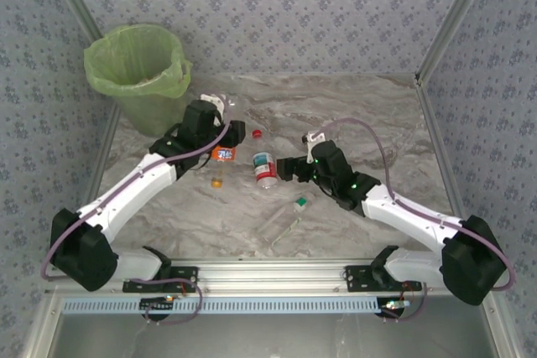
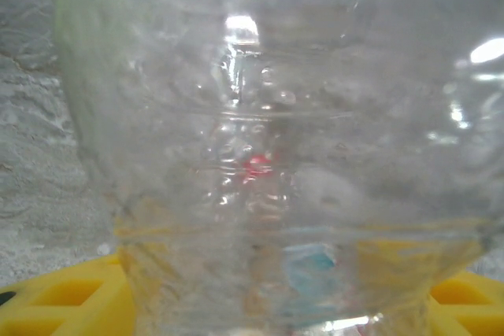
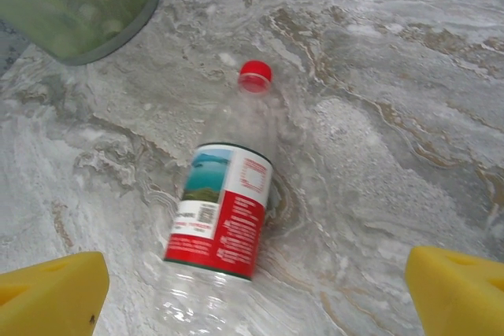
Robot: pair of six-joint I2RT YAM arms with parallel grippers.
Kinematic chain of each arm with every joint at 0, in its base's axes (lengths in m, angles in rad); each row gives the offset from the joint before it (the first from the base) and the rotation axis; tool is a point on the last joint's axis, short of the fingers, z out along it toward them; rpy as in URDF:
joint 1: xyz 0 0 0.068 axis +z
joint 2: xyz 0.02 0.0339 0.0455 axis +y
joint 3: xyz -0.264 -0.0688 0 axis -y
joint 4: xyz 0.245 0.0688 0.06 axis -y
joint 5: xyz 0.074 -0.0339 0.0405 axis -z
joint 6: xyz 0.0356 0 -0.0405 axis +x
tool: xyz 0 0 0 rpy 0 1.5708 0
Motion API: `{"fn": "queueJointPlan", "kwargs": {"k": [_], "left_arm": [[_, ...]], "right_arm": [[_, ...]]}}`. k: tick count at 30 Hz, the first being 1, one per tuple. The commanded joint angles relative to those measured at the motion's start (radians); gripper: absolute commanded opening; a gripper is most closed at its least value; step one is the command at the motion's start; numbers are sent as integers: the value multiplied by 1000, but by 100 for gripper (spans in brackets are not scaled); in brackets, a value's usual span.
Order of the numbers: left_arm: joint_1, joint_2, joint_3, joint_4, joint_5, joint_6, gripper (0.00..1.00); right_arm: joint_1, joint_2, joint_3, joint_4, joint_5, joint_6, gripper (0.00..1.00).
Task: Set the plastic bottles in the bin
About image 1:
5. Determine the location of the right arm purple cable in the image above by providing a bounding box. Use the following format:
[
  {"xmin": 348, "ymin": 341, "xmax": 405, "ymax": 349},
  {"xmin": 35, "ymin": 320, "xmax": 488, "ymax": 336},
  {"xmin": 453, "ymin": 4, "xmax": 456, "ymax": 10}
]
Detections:
[{"xmin": 318, "ymin": 117, "xmax": 517, "ymax": 324}]

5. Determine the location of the right aluminium frame post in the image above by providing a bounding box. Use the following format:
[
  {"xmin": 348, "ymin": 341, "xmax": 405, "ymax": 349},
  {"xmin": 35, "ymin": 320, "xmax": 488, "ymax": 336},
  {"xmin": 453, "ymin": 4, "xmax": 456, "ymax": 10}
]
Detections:
[{"xmin": 414, "ymin": 0, "xmax": 503, "ymax": 82}]

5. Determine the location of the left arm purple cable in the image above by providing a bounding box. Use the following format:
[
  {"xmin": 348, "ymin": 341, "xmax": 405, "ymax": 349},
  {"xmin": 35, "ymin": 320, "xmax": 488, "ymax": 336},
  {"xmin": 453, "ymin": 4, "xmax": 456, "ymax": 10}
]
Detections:
[{"xmin": 40, "ymin": 97, "xmax": 205, "ymax": 326}]

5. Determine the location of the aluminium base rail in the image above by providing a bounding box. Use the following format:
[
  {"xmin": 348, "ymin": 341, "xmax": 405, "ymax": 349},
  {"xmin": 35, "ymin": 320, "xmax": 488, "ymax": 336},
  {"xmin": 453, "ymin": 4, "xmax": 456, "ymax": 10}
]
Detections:
[{"xmin": 44, "ymin": 260, "xmax": 503, "ymax": 295}]

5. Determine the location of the red label bottle red cap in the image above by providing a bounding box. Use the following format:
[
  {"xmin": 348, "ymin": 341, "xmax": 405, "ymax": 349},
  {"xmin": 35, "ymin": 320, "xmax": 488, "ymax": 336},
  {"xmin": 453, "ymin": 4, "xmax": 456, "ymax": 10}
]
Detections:
[{"xmin": 250, "ymin": 128, "xmax": 279, "ymax": 190}]

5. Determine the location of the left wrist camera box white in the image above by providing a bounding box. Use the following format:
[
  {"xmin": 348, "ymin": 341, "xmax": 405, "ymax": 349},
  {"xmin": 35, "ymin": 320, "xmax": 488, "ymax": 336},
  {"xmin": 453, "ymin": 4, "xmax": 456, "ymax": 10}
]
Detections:
[{"xmin": 199, "ymin": 93, "xmax": 230, "ymax": 127}]

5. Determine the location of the clear bottle green cap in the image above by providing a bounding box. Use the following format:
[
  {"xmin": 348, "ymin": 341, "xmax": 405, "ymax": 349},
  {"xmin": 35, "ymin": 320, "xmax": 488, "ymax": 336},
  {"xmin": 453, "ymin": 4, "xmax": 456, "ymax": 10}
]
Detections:
[{"xmin": 254, "ymin": 195, "xmax": 310, "ymax": 246}]

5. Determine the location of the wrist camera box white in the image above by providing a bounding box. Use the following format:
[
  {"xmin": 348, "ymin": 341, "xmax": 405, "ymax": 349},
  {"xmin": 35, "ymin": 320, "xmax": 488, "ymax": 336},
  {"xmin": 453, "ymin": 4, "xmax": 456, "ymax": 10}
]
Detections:
[
  {"xmin": 301, "ymin": 130, "xmax": 327, "ymax": 153},
  {"xmin": 199, "ymin": 93, "xmax": 230, "ymax": 127}
]

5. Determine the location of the aluminium side rail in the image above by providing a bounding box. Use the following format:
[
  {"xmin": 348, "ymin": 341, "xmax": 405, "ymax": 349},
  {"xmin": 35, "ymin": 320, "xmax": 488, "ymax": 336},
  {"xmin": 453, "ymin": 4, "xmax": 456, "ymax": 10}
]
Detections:
[
  {"xmin": 414, "ymin": 75, "xmax": 482, "ymax": 261},
  {"xmin": 62, "ymin": 101, "xmax": 123, "ymax": 262}
]

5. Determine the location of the blue slotted cable duct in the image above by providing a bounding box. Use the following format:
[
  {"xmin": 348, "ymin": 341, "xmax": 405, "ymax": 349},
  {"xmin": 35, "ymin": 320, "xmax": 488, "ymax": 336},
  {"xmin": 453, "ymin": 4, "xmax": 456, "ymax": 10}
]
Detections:
[{"xmin": 61, "ymin": 297, "xmax": 383, "ymax": 316}]

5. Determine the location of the orange label bottle orange cap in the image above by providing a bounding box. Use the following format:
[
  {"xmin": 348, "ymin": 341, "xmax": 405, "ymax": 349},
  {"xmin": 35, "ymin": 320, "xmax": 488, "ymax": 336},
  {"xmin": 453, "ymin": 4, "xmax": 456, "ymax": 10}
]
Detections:
[{"xmin": 209, "ymin": 143, "xmax": 240, "ymax": 189}]

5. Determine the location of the green plastic bin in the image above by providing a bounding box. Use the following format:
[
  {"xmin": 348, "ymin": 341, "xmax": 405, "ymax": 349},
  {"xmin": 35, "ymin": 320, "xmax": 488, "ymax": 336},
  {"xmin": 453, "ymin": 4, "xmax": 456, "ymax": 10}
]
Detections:
[{"xmin": 112, "ymin": 89, "xmax": 193, "ymax": 137}]

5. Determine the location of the left aluminium side rail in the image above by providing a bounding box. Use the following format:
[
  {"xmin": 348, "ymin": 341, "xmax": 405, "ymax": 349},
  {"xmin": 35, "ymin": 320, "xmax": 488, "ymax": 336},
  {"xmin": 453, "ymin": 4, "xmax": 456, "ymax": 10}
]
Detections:
[{"xmin": 62, "ymin": 101, "xmax": 123, "ymax": 262}]

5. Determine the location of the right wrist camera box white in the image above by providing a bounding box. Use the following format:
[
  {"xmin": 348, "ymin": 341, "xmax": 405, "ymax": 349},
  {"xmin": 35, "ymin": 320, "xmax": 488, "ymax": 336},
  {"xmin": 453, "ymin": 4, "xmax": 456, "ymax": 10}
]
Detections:
[{"xmin": 301, "ymin": 130, "xmax": 327, "ymax": 153}]

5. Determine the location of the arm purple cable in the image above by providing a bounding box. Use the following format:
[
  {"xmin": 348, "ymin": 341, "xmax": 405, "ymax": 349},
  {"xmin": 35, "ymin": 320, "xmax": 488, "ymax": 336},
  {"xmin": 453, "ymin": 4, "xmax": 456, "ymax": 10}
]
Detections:
[
  {"xmin": 40, "ymin": 97, "xmax": 205, "ymax": 326},
  {"xmin": 318, "ymin": 117, "xmax": 517, "ymax": 324}
]

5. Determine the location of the green-lined trash bin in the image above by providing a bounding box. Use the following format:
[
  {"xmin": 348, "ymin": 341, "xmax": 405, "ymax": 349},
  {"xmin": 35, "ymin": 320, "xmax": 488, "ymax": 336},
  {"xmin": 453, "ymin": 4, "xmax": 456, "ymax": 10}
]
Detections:
[{"xmin": 82, "ymin": 23, "xmax": 194, "ymax": 101}]

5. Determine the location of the right aluminium side rail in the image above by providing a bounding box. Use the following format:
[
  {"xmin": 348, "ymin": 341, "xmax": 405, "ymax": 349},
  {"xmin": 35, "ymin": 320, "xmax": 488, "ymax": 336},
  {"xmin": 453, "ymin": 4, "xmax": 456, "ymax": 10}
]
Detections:
[{"xmin": 414, "ymin": 75, "xmax": 482, "ymax": 261}]

